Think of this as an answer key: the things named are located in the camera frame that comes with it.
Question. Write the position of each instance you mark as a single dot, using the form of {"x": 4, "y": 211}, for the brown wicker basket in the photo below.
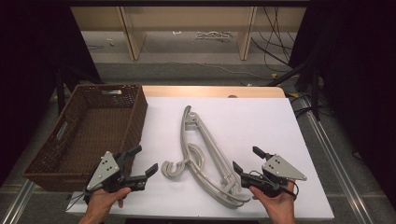
{"x": 93, "y": 130}

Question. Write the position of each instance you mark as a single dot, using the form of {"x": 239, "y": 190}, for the light wooden table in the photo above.
{"x": 211, "y": 91}

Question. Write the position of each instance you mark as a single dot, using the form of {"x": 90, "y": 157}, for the yellow floor tape piece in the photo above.
{"x": 293, "y": 94}
{"x": 274, "y": 75}

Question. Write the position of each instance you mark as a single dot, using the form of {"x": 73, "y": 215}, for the white table cover sheet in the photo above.
{"x": 249, "y": 124}

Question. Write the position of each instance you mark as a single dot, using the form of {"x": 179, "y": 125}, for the person's left hand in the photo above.
{"x": 102, "y": 202}

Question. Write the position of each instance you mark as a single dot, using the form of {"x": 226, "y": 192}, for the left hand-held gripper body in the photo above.
{"x": 104, "y": 169}

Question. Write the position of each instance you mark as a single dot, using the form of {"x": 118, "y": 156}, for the small white floor scrap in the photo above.
{"x": 110, "y": 41}
{"x": 176, "y": 32}

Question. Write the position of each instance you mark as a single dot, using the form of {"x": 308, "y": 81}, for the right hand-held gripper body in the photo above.
{"x": 280, "y": 169}

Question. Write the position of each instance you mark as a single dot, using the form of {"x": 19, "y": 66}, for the person's right hand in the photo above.
{"x": 280, "y": 205}

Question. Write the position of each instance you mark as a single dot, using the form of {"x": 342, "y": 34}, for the metal floor rail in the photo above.
{"x": 336, "y": 161}
{"x": 17, "y": 202}

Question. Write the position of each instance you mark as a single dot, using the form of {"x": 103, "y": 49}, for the beige wooden shelf unit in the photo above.
{"x": 186, "y": 18}

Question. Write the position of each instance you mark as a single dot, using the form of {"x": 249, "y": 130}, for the grey plastic clothes hanger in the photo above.
{"x": 199, "y": 174}
{"x": 182, "y": 130}
{"x": 214, "y": 150}

